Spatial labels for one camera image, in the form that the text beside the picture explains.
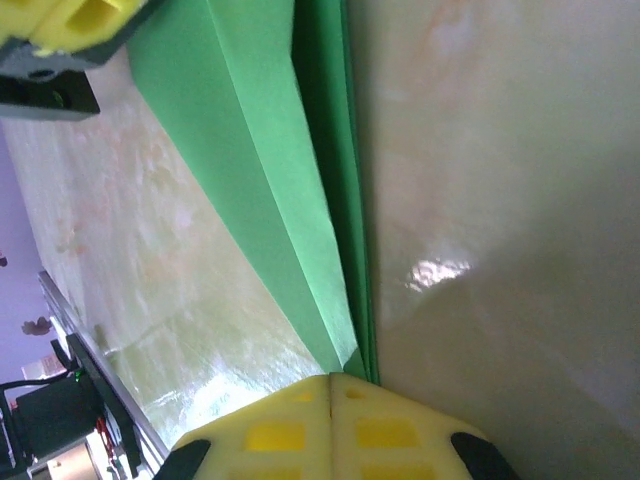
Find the green square paper sheet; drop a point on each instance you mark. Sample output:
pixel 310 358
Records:
pixel 240 125

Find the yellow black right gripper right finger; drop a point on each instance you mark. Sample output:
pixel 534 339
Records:
pixel 390 410

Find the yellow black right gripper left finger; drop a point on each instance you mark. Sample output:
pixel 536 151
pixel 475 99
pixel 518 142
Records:
pixel 280 410

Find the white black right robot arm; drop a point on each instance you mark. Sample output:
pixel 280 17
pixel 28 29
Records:
pixel 50 415

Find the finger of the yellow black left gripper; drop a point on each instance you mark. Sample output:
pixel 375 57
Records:
pixel 65 35
pixel 22 17

